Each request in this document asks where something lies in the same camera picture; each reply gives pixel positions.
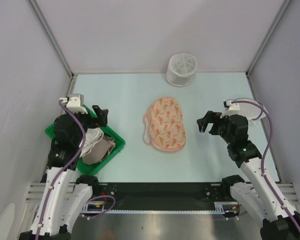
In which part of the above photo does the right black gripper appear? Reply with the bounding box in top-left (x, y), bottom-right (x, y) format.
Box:
top-left (196, 110), bottom-right (234, 145)

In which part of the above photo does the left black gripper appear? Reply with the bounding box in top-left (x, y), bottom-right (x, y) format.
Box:
top-left (64, 104), bottom-right (108, 145)

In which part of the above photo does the white bra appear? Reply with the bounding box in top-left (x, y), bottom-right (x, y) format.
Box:
top-left (80, 127), bottom-right (104, 158)

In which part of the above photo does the pink tulip mesh laundry bag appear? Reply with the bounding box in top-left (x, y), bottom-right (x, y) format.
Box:
top-left (142, 97), bottom-right (187, 153)

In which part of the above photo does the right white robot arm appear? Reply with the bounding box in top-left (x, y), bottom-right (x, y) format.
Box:
top-left (196, 111), bottom-right (300, 240)

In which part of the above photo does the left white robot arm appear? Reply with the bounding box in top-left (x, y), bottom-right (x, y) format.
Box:
top-left (19, 104), bottom-right (109, 240)

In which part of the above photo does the flat white mesh laundry bag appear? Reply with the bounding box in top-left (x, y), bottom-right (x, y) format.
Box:
top-left (234, 98), bottom-right (267, 125)

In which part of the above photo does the white cylindrical mesh laundry bag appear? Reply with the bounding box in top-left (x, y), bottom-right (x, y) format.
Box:
top-left (166, 53), bottom-right (198, 87)

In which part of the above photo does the beige cloth in tray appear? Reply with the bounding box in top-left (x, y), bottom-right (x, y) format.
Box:
top-left (82, 136), bottom-right (116, 165)

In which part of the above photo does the green plastic tray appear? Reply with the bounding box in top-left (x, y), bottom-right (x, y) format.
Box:
top-left (44, 103), bottom-right (126, 176)

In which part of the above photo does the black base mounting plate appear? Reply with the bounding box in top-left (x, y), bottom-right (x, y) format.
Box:
top-left (98, 182), bottom-right (235, 203)

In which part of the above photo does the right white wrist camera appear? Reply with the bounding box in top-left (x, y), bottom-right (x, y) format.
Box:
top-left (221, 99), bottom-right (240, 118)

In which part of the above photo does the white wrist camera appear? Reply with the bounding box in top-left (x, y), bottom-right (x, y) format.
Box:
top-left (59, 94), bottom-right (88, 114)
top-left (221, 99), bottom-right (240, 118)

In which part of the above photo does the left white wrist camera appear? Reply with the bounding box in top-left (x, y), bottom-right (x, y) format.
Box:
top-left (59, 94), bottom-right (88, 114)

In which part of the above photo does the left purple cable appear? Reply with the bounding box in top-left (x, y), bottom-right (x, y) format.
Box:
top-left (34, 98), bottom-right (116, 240)

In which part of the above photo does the white slotted cable duct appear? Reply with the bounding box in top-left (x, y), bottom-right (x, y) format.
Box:
top-left (83, 199), bottom-right (241, 215)

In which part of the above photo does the aluminium frame rail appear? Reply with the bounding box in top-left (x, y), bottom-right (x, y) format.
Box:
top-left (25, 182), bottom-right (75, 203)

